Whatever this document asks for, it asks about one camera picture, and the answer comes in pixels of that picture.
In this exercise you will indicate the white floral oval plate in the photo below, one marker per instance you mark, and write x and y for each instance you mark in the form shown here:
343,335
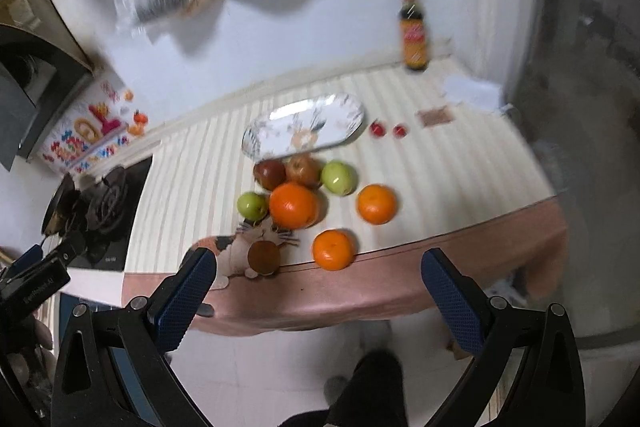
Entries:
303,126

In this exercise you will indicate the red yellow apple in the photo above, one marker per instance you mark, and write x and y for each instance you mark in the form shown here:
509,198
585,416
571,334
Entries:
304,170

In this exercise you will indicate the orange front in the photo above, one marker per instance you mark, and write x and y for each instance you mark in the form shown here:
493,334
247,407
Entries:
333,250

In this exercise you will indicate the black range hood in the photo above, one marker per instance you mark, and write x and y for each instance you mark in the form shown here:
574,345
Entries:
43,69

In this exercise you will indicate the large orange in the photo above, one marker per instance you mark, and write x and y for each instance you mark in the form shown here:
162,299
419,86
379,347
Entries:
293,206

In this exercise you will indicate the cherry tomato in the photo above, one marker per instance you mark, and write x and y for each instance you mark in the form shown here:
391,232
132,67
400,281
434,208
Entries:
400,131
377,129

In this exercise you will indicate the striped cat print table mat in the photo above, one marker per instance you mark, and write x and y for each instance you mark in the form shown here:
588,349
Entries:
472,187

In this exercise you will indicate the green apple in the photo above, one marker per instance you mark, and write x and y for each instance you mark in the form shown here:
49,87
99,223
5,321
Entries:
338,178
252,206

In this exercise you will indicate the small brown card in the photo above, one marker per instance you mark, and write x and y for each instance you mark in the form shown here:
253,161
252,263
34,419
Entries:
435,116

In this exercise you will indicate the black gas stove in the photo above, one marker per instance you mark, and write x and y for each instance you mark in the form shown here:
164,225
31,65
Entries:
105,217

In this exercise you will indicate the dark red apple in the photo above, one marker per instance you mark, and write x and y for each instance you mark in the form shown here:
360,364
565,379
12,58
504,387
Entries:
270,173

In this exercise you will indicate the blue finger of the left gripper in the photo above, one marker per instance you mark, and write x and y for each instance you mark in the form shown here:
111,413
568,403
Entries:
23,263
71,247

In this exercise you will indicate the dark soy sauce bottle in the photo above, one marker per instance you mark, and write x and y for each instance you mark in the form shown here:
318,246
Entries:
413,35

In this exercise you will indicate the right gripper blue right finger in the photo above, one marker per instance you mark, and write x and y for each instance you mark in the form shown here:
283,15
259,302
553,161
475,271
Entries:
462,303

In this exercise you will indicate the brown round fruit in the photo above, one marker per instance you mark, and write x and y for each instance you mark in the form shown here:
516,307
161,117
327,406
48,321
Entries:
264,258

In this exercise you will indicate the colourful wall sticker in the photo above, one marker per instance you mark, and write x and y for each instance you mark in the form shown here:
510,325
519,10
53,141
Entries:
106,117

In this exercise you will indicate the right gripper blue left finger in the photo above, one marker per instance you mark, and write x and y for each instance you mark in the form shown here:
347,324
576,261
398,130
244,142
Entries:
175,302

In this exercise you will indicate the small black frying pan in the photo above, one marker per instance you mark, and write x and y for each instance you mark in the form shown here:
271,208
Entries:
61,207

